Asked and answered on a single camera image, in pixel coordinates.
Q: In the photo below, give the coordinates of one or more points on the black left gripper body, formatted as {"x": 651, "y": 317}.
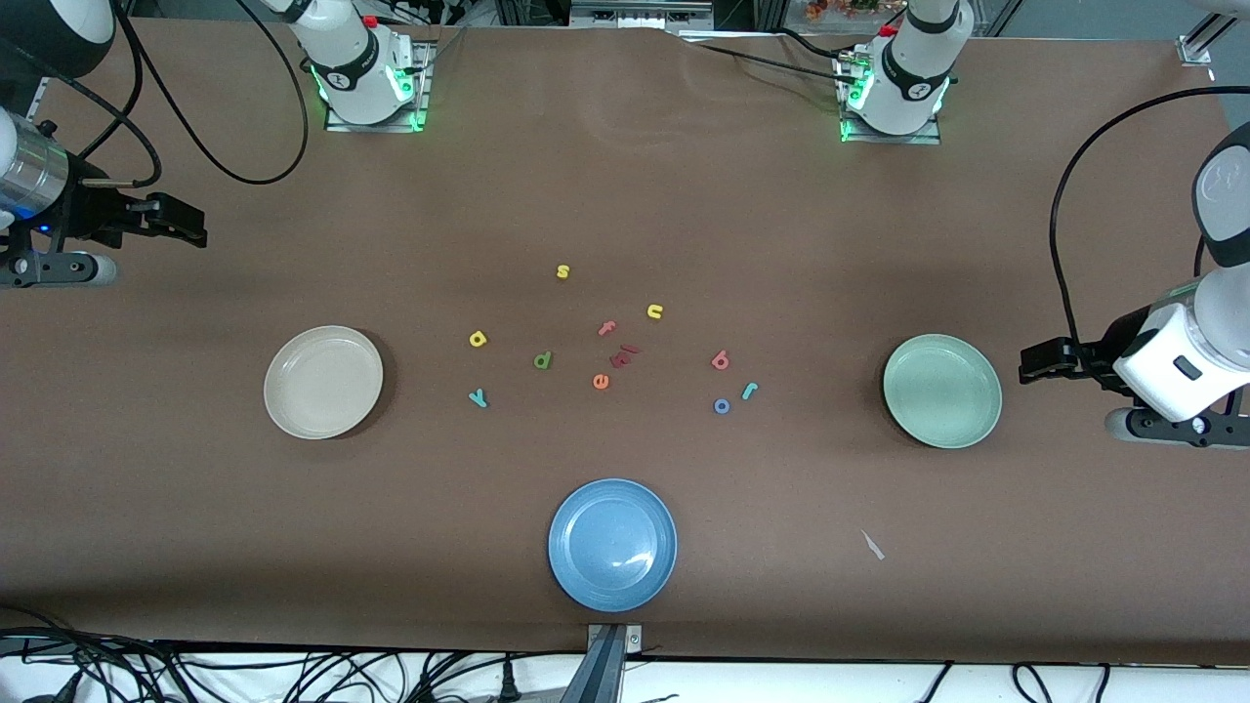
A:
{"x": 1096, "y": 357}

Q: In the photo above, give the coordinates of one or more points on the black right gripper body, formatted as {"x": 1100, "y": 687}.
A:
{"x": 90, "y": 210}

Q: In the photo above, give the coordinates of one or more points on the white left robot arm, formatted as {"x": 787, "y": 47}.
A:
{"x": 913, "y": 78}

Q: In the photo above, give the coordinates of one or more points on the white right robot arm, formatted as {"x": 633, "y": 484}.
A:
{"x": 352, "y": 68}

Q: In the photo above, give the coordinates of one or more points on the green plate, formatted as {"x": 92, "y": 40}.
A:
{"x": 942, "y": 391}

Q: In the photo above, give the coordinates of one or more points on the beige plate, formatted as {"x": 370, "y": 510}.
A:
{"x": 323, "y": 382}

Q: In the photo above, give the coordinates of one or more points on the white paper scrap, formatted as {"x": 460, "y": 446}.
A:
{"x": 872, "y": 545}

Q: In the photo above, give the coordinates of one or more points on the orange flower decoration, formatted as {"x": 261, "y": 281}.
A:
{"x": 840, "y": 8}

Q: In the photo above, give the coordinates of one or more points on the brown paper table cover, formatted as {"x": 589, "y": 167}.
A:
{"x": 625, "y": 195}

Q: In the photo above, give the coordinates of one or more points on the blue plate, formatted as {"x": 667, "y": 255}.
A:
{"x": 612, "y": 545}

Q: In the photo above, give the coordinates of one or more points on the grey metal box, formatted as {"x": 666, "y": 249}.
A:
{"x": 635, "y": 12}

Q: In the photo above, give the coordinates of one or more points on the black power plug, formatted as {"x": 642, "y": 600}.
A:
{"x": 509, "y": 683}

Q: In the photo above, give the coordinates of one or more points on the aluminium frame rail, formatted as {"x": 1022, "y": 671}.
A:
{"x": 39, "y": 98}

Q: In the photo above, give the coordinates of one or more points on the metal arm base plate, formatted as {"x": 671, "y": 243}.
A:
{"x": 889, "y": 140}
{"x": 376, "y": 127}

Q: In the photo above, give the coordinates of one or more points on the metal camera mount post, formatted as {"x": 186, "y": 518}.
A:
{"x": 605, "y": 664}

